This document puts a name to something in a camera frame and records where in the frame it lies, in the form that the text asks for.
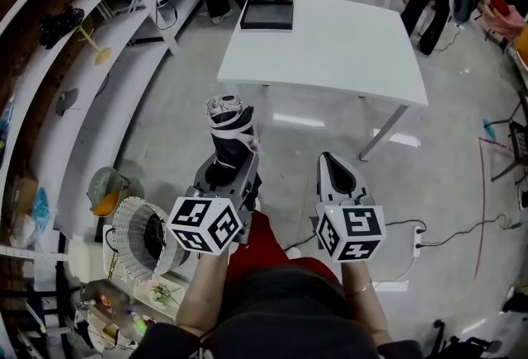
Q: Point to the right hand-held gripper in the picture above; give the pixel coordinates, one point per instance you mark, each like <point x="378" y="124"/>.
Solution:
<point x="354" y="229"/>

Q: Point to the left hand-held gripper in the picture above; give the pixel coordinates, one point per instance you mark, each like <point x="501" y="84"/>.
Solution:
<point x="206" y="225"/>

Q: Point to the black umbrella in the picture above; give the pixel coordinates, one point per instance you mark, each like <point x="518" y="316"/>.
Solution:
<point x="231" y="138"/>

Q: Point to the person's left forearm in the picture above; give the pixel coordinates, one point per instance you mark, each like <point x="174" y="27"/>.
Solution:
<point x="202" y="295"/>

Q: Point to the person's right forearm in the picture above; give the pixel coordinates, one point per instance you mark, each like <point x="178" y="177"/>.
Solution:
<point x="365" y="308"/>

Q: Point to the red trousers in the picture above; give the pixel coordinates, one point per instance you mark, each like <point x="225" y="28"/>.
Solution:
<point x="255" y="250"/>

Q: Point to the white shoe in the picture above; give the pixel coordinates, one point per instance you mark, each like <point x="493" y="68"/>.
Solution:
<point x="293" y="252"/>

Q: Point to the white power strip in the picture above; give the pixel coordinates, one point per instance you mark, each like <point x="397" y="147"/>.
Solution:
<point x="419" y="242"/>

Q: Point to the metal mesh colander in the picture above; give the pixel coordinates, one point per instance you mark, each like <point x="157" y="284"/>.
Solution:
<point x="105" y="188"/>

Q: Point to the white table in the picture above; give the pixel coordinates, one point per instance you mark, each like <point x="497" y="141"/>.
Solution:
<point x="330" y="52"/>

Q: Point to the black top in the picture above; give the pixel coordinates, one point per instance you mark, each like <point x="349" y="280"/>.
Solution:
<point x="288" y="320"/>

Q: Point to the black rectangular tray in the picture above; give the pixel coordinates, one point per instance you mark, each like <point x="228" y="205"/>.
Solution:
<point x="267" y="15"/>

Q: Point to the white cylindrical container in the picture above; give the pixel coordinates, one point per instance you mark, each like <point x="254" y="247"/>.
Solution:
<point x="84" y="260"/>

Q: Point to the wooden stand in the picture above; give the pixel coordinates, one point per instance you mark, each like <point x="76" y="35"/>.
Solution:
<point x="101" y="56"/>

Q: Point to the white shelf rack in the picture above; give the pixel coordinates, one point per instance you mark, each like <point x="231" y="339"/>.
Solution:
<point x="82" y="76"/>

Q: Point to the grey cap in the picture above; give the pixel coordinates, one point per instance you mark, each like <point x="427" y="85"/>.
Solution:
<point x="68" y="101"/>

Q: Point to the black metal stool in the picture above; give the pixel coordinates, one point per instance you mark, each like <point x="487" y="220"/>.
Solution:
<point x="517" y="143"/>

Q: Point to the light blue plastic bag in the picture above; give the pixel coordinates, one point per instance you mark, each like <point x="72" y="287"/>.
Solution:
<point x="41" y="209"/>

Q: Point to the black office chair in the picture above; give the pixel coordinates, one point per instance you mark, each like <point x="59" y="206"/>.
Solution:
<point x="466" y="345"/>

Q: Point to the black cloth bundle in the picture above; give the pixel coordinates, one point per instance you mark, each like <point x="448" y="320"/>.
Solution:
<point x="59" y="25"/>

